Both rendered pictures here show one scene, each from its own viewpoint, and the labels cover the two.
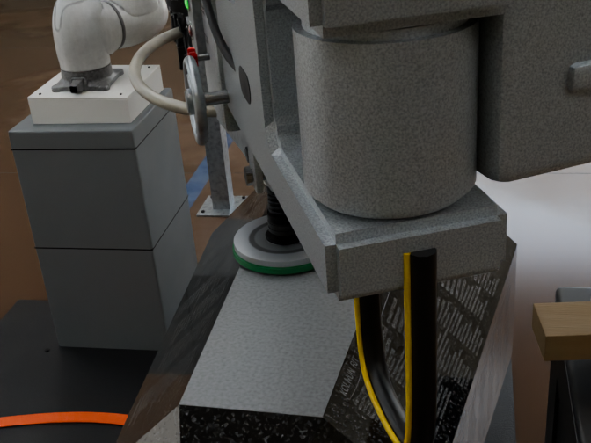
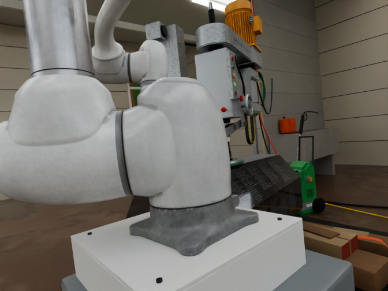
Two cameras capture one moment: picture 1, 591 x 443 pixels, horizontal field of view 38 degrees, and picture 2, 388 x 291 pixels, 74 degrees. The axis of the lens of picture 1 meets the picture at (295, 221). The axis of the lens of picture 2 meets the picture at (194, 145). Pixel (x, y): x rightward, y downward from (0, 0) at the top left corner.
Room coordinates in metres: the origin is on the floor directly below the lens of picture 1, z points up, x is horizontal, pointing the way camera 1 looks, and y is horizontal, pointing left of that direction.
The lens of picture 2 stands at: (2.97, 0.92, 1.06)
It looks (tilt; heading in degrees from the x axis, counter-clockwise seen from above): 3 degrees down; 219
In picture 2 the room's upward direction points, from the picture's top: 6 degrees counter-clockwise
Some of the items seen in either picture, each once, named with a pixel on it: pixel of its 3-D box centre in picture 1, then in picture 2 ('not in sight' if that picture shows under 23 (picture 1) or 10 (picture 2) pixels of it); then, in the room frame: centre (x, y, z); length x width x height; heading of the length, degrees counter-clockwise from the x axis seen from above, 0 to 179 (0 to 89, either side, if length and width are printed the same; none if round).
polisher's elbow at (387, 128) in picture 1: (386, 100); (246, 93); (0.87, -0.11, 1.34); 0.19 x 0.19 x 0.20
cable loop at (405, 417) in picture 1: (390, 327); (249, 126); (0.87, -0.11, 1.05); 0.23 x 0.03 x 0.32; 11
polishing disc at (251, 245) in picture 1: (286, 237); (226, 160); (1.51, 0.02, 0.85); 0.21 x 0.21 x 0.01
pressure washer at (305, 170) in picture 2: not in sight; (299, 174); (-0.10, -0.01, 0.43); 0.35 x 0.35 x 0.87; 62
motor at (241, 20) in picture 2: not in sight; (241, 29); (0.86, -0.09, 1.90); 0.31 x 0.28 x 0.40; 101
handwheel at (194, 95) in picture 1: (215, 98); (243, 105); (1.37, 0.11, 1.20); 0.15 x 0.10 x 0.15; 11
